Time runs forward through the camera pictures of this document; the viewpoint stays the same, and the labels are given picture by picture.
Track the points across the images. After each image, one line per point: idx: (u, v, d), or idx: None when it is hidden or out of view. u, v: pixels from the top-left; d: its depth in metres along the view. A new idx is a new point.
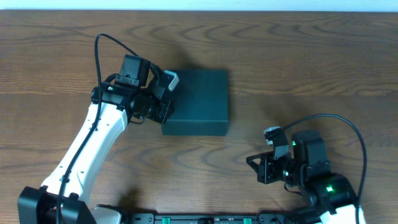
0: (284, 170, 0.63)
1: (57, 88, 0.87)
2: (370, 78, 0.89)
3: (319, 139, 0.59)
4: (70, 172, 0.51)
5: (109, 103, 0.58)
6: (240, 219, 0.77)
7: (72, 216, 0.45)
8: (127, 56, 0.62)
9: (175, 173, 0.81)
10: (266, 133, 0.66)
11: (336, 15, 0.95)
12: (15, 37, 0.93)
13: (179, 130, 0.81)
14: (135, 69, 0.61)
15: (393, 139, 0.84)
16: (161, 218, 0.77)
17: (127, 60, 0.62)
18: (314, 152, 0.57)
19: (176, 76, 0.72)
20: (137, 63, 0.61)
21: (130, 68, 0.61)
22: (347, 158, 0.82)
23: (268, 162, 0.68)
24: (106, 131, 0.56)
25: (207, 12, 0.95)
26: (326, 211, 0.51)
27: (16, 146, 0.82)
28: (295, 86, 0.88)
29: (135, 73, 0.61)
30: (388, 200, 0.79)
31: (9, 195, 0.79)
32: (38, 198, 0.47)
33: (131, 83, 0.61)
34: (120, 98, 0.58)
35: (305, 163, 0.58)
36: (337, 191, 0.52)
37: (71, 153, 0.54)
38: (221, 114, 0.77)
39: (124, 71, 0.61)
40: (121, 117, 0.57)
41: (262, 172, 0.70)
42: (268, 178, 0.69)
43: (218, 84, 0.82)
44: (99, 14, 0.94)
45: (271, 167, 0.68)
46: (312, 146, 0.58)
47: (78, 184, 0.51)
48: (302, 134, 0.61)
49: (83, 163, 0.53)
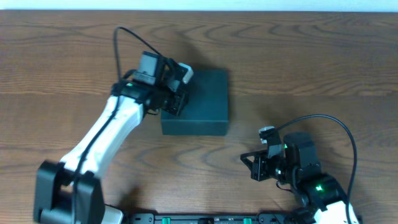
0: (277, 168, 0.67)
1: (57, 88, 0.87)
2: (371, 77, 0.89)
3: (310, 141, 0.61)
4: (89, 152, 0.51)
5: (128, 98, 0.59)
6: (240, 219, 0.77)
7: (87, 190, 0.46)
8: (145, 53, 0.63)
9: (175, 173, 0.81)
10: (261, 132, 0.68)
11: (336, 15, 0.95)
12: (15, 37, 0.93)
13: (178, 130, 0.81)
14: (152, 66, 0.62)
15: (394, 139, 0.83)
16: (161, 218, 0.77)
17: (145, 57, 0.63)
18: (305, 155, 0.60)
19: (190, 68, 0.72)
20: (155, 61, 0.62)
21: (147, 65, 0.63)
22: (347, 158, 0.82)
23: (262, 160, 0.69)
24: (124, 120, 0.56)
25: (206, 12, 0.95)
26: (318, 209, 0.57)
27: (17, 146, 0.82)
28: (295, 86, 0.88)
29: (152, 71, 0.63)
30: (388, 200, 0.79)
31: (9, 194, 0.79)
32: (56, 172, 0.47)
33: (148, 79, 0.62)
34: (138, 94, 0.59)
35: (296, 165, 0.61)
36: (326, 190, 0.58)
37: (89, 135, 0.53)
38: (221, 114, 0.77)
39: (142, 68, 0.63)
40: (138, 111, 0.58)
41: (255, 170, 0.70)
42: (261, 175, 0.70)
43: (219, 84, 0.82)
44: (99, 14, 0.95)
45: (264, 165, 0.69)
46: (303, 150, 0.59)
47: (95, 163, 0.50)
48: (294, 136, 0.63)
49: (101, 145, 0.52)
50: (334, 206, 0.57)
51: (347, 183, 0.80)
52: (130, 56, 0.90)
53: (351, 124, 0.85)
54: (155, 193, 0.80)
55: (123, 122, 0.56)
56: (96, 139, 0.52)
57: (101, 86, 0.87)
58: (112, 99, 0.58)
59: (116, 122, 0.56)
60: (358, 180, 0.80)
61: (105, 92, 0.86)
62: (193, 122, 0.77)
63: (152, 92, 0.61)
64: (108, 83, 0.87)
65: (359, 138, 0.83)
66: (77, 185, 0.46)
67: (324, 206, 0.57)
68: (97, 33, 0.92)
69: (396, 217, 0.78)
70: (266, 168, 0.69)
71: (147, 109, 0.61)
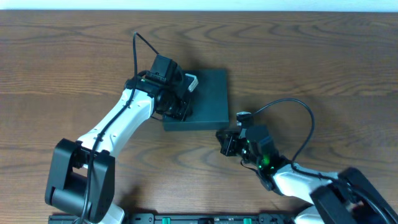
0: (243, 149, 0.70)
1: (58, 88, 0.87)
2: (371, 77, 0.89)
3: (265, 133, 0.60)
4: (104, 133, 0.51)
5: (142, 91, 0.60)
6: (240, 220, 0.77)
7: (102, 168, 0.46)
8: (158, 56, 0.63)
9: (175, 173, 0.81)
10: (237, 115, 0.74)
11: (336, 15, 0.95)
12: (15, 37, 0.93)
13: (179, 128, 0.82)
14: (164, 68, 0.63)
15: (394, 139, 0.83)
16: (161, 218, 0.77)
17: (158, 60, 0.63)
18: (267, 148, 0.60)
19: (196, 78, 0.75)
20: (168, 63, 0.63)
21: (160, 67, 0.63)
22: (347, 158, 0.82)
23: (233, 139, 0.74)
24: (137, 110, 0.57)
25: (206, 12, 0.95)
26: (273, 177, 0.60)
27: (17, 146, 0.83)
28: (295, 86, 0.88)
29: (164, 72, 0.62)
30: (388, 200, 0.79)
31: (9, 194, 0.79)
32: (73, 149, 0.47)
33: (161, 80, 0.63)
34: (151, 88, 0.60)
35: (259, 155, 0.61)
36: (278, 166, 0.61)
37: (105, 120, 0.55)
38: (221, 114, 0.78)
39: (154, 69, 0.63)
40: (150, 104, 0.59)
41: (225, 145, 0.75)
42: (229, 152, 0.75)
43: (219, 84, 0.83)
44: (100, 14, 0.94)
45: (234, 143, 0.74)
46: (265, 144, 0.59)
47: (110, 144, 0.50)
48: (252, 131, 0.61)
49: (116, 128, 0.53)
50: (282, 169, 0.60)
51: None
52: (130, 56, 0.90)
53: (352, 124, 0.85)
54: (155, 193, 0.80)
55: (136, 111, 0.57)
56: (111, 123, 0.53)
57: (101, 86, 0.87)
58: (127, 91, 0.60)
59: (130, 111, 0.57)
60: None
61: (105, 92, 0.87)
62: (192, 122, 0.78)
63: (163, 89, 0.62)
64: (107, 83, 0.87)
65: (359, 138, 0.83)
66: (92, 162, 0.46)
67: (275, 172, 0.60)
68: (97, 33, 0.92)
69: None
70: (235, 146, 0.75)
71: (157, 106, 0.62)
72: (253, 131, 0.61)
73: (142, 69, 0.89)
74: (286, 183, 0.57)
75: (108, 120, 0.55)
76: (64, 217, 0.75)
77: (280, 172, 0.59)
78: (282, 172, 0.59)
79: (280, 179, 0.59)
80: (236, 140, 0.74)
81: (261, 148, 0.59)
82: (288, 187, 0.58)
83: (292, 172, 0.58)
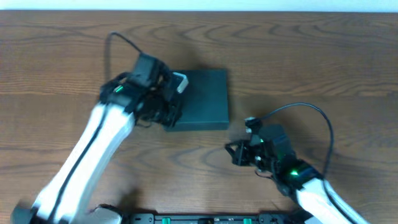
0: (257, 156, 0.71)
1: (58, 88, 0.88)
2: (371, 78, 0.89)
3: (281, 132, 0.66)
4: (76, 171, 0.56)
5: (115, 106, 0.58)
6: (239, 220, 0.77)
7: None
8: (140, 56, 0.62)
9: (175, 174, 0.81)
10: (246, 120, 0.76)
11: (336, 15, 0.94)
12: (15, 37, 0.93)
13: (179, 129, 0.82)
14: (148, 70, 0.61)
15: (393, 139, 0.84)
16: (161, 218, 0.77)
17: (142, 61, 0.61)
18: (282, 147, 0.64)
19: (185, 78, 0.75)
20: (152, 65, 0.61)
21: (143, 68, 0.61)
22: (347, 159, 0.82)
23: (244, 147, 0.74)
24: (108, 137, 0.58)
25: (206, 12, 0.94)
26: (298, 190, 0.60)
27: (17, 146, 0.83)
28: (295, 86, 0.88)
29: (148, 73, 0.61)
30: (387, 200, 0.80)
31: (10, 195, 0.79)
32: None
33: (143, 83, 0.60)
34: (127, 99, 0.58)
35: (274, 158, 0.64)
36: (300, 172, 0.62)
37: (79, 149, 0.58)
38: (221, 114, 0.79)
39: (135, 71, 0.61)
40: (124, 126, 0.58)
41: (237, 155, 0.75)
42: (242, 161, 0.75)
43: (218, 84, 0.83)
44: (99, 14, 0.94)
45: (245, 153, 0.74)
46: (280, 143, 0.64)
47: (76, 185, 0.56)
48: (266, 130, 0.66)
49: (89, 162, 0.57)
50: (307, 179, 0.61)
51: (346, 185, 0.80)
52: (130, 57, 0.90)
53: (351, 124, 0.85)
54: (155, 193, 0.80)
55: (109, 139, 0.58)
56: (83, 160, 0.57)
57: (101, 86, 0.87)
58: (99, 109, 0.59)
59: (97, 144, 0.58)
60: (357, 180, 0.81)
61: None
62: (193, 123, 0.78)
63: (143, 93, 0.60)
64: None
65: (359, 139, 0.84)
66: None
67: (293, 179, 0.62)
68: (97, 33, 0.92)
69: (395, 217, 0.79)
70: (247, 155, 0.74)
71: (134, 117, 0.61)
72: (268, 130, 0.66)
73: None
74: (316, 206, 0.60)
75: (84, 147, 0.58)
76: None
77: (313, 193, 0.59)
78: (314, 194, 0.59)
79: (307, 196, 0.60)
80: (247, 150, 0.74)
81: (275, 147, 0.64)
82: (311, 204, 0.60)
83: (328, 200, 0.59)
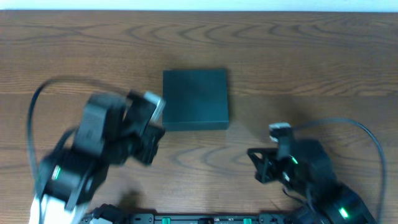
0: (284, 174, 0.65)
1: (57, 88, 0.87)
2: (371, 77, 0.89)
3: (322, 154, 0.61)
4: None
5: (60, 184, 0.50)
6: (240, 220, 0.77)
7: None
8: (87, 109, 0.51)
9: (175, 173, 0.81)
10: (272, 129, 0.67)
11: (336, 15, 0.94)
12: (16, 37, 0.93)
13: (179, 128, 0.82)
14: (98, 128, 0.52)
15: (394, 139, 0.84)
16: (161, 218, 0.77)
17: (89, 114, 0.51)
18: (321, 170, 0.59)
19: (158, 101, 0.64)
20: (102, 119, 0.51)
21: (94, 124, 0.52)
22: (347, 158, 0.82)
23: (269, 162, 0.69)
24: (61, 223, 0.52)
25: (206, 12, 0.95)
26: None
27: (16, 146, 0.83)
28: (295, 86, 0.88)
29: (100, 132, 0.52)
30: (388, 200, 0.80)
31: (9, 194, 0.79)
32: None
33: (94, 144, 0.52)
34: (74, 173, 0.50)
35: (311, 183, 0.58)
36: (349, 210, 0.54)
37: None
38: (222, 114, 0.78)
39: (84, 128, 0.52)
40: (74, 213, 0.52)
41: (261, 171, 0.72)
42: (266, 178, 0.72)
43: (218, 84, 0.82)
44: (99, 14, 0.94)
45: (271, 167, 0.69)
46: (318, 165, 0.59)
47: None
48: (304, 150, 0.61)
49: None
50: (356, 219, 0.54)
51: (346, 184, 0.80)
52: (130, 56, 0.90)
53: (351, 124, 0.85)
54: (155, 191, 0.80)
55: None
56: None
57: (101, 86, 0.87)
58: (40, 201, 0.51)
59: None
60: (357, 180, 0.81)
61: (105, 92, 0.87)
62: (192, 123, 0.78)
63: (106, 149, 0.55)
64: (107, 83, 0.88)
65: (359, 138, 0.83)
66: None
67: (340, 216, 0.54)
68: (97, 33, 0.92)
69: (396, 217, 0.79)
70: (272, 170, 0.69)
71: (116, 160, 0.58)
72: (306, 148, 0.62)
73: (142, 70, 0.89)
74: None
75: None
76: None
77: None
78: None
79: None
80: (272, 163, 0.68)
81: (316, 171, 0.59)
82: None
83: None
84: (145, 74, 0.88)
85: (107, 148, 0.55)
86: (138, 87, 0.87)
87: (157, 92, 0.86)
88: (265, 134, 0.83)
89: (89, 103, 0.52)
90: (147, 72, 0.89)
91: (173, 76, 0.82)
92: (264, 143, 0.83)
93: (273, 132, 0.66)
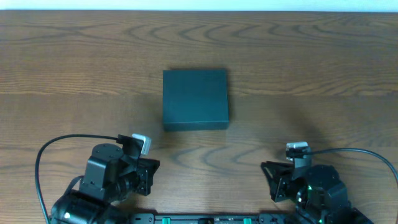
0: (298, 196, 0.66)
1: (57, 88, 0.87)
2: (371, 77, 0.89)
3: (339, 182, 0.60)
4: None
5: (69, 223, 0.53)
6: (240, 220, 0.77)
7: None
8: (89, 161, 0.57)
9: (175, 173, 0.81)
10: (288, 150, 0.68)
11: (336, 15, 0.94)
12: (15, 37, 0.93)
13: (179, 128, 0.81)
14: (99, 178, 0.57)
15: (394, 139, 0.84)
16: (161, 218, 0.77)
17: (91, 166, 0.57)
18: (337, 200, 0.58)
19: (146, 138, 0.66)
20: (103, 170, 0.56)
21: (96, 176, 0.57)
22: (347, 158, 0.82)
23: (283, 182, 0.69)
24: None
25: (206, 12, 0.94)
26: None
27: (16, 146, 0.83)
28: (295, 86, 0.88)
29: (101, 181, 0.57)
30: (387, 200, 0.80)
31: (9, 195, 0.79)
32: None
33: (97, 192, 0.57)
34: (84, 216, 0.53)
35: (326, 209, 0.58)
36: None
37: None
38: (221, 114, 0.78)
39: (88, 179, 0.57)
40: None
41: (274, 190, 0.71)
42: (279, 196, 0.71)
43: (219, 84, 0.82)
44: (99, 14, 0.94)
45: (285, 185, 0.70)
46: (334, 195, 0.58)
47: None
48: (319, 178, 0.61)
49: None
50: None
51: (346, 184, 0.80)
52: (130, 56, 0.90)
53: (351, 124, 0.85)
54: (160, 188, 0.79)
55: None
56: None
57: (101, 86, 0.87)
58: None
59: None
60: (357, 179, 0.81)
61: (105, 92, 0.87)
62: (192, 123, 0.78)
63: (109, 193, 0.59)
64: (107, 83, 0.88)
65: (360, 138, 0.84)
66: None
67: None
68: (97, 33, 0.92)
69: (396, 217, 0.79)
70: (286, 189, 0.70)
71: (117, 196, 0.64)
72: (321, 175, 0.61)
73: (142, 70, 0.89)
74: None
75: None
76: None
77: None
78: None
79: None
80: (287, 182, 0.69)
81: (329, 200, 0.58)
82: None
83: None
84: (145, 74, 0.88)
85: (109, 193, 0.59)
86: (138, 87, 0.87)
87: (157, 93, 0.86)
88: (265, 134, 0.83)
89: (92, 157, 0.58)
90: (147, 72, 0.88)
91: (173, 75, 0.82)
92: (264, 143, 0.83)
93: (288, 154, 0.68)
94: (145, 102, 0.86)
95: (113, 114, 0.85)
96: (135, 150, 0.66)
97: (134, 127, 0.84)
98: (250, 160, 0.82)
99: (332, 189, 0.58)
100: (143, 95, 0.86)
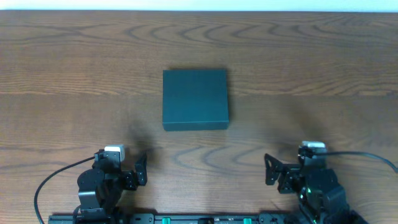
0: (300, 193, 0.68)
1: (57, 88, 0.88)
2: (371, 77, 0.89)
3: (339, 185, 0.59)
4: None
5: None
6: (240, 219, 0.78)
7: None
8: (80, 195, 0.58)
9: (175, 174, 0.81)
10: (302, 147, 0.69)
11: (336, 15, 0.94)
12: (15, 37, 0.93)
13: (179, 128, 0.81)
14: (95, 202, 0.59)
15: (393, 139, 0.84)
16: (161, 218, 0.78)
17: (83, 197, 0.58)
18: (336, 203, 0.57)
19: (117, 148, 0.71)
20: (96, 196, 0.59)
21: (91, 203, 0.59)
22: (347, 158, 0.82)
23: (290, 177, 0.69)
24: None
25: (207, 12, 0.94)
26: None
27: (16, 146, 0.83)
28: (295, 86, 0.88)
29: (96, 204, 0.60)
30: (387, 200, 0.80)
31: (10, 194, 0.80)
32: None
33: (99, 213, 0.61)
34: None
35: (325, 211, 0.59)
36: None
37: None
38: (221, 115, 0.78)
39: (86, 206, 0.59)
40: None
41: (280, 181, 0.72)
42: (284, 188, 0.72)
43: (219, 84, 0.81)
44: (99, 14, 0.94)
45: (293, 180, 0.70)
46: (334, 198, 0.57)
47: None
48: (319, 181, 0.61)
49: None
50: None
51: (346, 184, 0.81)
52: (130, 57, 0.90)
53: (351, 124, 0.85)
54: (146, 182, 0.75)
55: None
56: None
57: (101, 86, 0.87)
58: None
59: None
60: (357, 180, 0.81)
61: (105, 92, 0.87)
62: (193, 123, 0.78)
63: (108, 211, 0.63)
64: (107, 83, 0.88)
65: (359, 138, 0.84)
66: None
67: None
68: (97, 33, 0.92)
69: (395, 216, 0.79)
70: (293, 184, 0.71)
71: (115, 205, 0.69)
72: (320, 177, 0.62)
73: (142, 70, 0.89)
74: None
75: None
76: (65, 218, 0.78)
77: None
78: None
79: None
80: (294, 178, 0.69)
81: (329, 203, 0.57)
82: None
83: None
84: (145, 74, 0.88)
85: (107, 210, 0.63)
86: (137, 87, 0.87)
87: (157, 92, 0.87)
88: (265, 134, 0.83)
89: (81, 190, 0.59)
90: (147, 72, 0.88)
91: (173, 76, 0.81)
92: (264, 143, 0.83)
93: (303, 151, 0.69)
94: (145, 102, 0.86)
95: (113, 114, 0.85)
96: (117, 165, 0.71)
97: (134, 127, 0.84)
98: (250, 159, 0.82)
99: (333, 191, 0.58)
100: (143, 95, 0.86)
